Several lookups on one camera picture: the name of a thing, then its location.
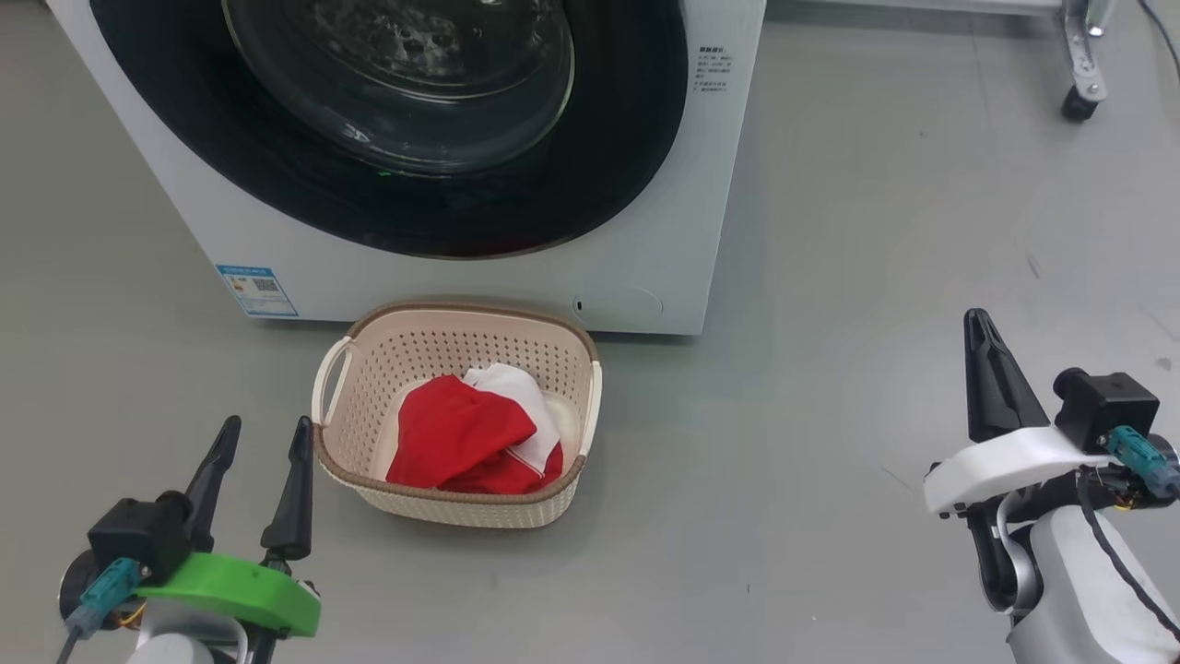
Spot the left camera cable teal plug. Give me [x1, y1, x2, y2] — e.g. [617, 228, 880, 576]
[55, 556, 150, 664]

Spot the black floor cable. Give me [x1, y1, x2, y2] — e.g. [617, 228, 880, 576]
[1139, 0, 1180, 56]

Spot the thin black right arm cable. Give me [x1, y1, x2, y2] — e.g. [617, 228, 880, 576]
[1074, 466, 1180, 642]

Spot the white washing machine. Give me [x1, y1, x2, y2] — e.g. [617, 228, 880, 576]
[46, 0, 768, 336]

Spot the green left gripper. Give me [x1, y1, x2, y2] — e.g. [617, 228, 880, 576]
[134, 415, 322, 664]

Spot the camera cable teal plug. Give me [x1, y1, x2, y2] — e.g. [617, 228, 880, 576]
[1102, 424, 1180, 501]
[55, 556, 150, 664]

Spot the red and white garment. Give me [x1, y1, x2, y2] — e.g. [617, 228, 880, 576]
[385, 362, 584, 496]

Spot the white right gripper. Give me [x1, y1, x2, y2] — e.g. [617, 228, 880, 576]
[924, 308, 1112, 611]

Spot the right camera cable teal plug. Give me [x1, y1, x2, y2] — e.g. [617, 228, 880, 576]
[1102, 424, 1180, 501]

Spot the cream perforated laundry basket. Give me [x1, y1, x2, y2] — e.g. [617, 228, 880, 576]
[311, 300, 605, 529]

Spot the blue energy label sticker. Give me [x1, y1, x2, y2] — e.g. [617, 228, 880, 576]
[215, 266, 300, 319]

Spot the round glass washing machine door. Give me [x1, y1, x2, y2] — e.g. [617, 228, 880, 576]
[89, 0, 690, 261]

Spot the grey wheeled stand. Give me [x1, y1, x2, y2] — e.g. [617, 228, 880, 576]
[1058, 0, 1118, 123]

